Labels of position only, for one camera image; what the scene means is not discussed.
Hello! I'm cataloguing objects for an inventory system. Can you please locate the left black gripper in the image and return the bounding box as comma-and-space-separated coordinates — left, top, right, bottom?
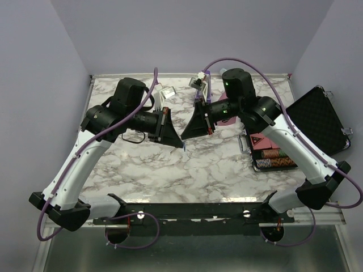
126, 105, 184, 147

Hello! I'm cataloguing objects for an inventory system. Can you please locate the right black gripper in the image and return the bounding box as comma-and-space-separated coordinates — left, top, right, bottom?
181, 98, 240, 141

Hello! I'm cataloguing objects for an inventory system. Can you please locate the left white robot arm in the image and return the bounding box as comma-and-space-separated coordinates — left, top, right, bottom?
29, 78, 183, 231

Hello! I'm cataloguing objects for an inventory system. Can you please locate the purple metronome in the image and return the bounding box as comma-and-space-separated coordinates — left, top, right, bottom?
194, 70, 213, 103

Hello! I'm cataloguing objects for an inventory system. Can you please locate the pink metronome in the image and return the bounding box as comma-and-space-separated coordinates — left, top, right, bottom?
217, 117, 236, 126

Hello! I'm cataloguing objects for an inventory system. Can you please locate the red playing card deck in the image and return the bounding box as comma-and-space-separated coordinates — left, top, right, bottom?
250, 133, 278, 150

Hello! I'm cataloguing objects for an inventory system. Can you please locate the orange poker chip roll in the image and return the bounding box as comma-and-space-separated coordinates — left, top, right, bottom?
261, 150, 280, 159

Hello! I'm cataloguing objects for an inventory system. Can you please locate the green poker chip roll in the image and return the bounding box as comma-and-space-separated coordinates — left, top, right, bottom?
278, 150, 288, 158

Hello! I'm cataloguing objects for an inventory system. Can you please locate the blue orange chip roll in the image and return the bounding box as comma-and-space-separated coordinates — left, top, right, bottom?
256, 158, 296, 168

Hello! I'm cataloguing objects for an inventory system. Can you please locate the black poker chip case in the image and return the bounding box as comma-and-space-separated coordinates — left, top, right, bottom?
240, 86, 351, 172

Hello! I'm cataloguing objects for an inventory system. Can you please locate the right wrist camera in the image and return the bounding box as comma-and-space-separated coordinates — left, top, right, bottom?
189, 72, 206, 96

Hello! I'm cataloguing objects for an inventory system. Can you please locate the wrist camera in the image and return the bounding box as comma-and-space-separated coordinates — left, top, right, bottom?
153, 84, 176, 110
189, 72, 206, 96

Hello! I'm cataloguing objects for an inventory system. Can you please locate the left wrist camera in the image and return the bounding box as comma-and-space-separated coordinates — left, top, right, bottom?
153, 84, 176, 110

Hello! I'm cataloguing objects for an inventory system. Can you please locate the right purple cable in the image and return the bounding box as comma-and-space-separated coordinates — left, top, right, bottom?
202, 58, 363, 209

